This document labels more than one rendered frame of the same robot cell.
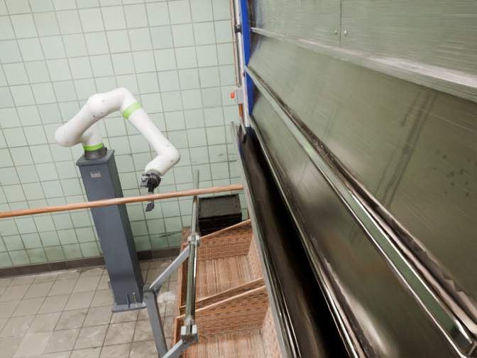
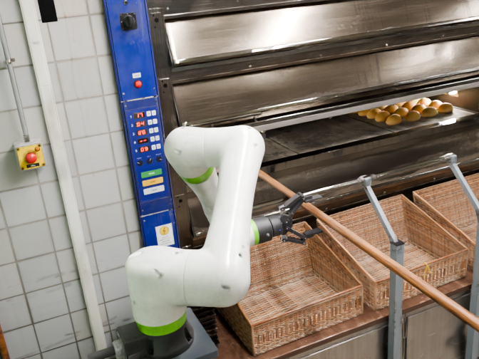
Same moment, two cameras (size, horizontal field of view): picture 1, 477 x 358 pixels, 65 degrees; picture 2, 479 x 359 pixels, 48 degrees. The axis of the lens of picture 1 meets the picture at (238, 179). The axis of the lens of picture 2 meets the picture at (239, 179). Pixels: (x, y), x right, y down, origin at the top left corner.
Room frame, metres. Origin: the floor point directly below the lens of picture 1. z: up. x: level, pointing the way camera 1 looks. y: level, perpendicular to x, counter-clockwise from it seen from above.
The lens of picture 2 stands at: (2.50, 2.03, 2.04)
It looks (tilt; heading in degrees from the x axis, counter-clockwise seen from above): 21 degrees down; 251
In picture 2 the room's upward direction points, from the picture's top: 5 degrees counter-clockwise
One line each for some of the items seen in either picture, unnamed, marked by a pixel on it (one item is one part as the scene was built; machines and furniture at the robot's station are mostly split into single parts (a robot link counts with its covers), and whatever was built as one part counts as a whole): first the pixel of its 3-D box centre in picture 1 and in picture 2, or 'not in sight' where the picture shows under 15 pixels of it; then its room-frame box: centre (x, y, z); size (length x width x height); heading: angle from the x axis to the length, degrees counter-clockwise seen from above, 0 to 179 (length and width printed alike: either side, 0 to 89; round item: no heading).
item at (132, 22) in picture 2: (237, 23); (128, 15); (2.15, -0.07, 1.92); 0.06 x 0.04 x 0.11; 3
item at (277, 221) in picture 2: (150, 184); (279, 224); (1.81, 0.47, 1.19); 0.09 x 0.07 x 0.08; 2
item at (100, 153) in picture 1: (96, 148); (141, 337); (2.40, 0.92, 1.23); 0.26 x 0.15 x 0.06; 4
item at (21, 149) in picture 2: (239, 94); (30, 154); (2.60, -0.06, 1.46); 0.10 x 0.07 x 0.10; 3
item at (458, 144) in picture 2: not in sight; (353, 174); (1.10, -0.17, 1.02); 1.79 x 0.11 x 0.19; 3
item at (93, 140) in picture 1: (88, 133); (161, 287); (2.33, 0.93, 1.36); 0.16 x 0.13 x 0.19; 148
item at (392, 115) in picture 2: not in sight; (390, 105); (0.54, -0.64, 1.21); 0.61 x 0.48 x 0.06; 93
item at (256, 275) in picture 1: (223, 268); (281, 281); (1.67, 0.12, 0.72); 0.56 x 0.49 x 0.28; 4
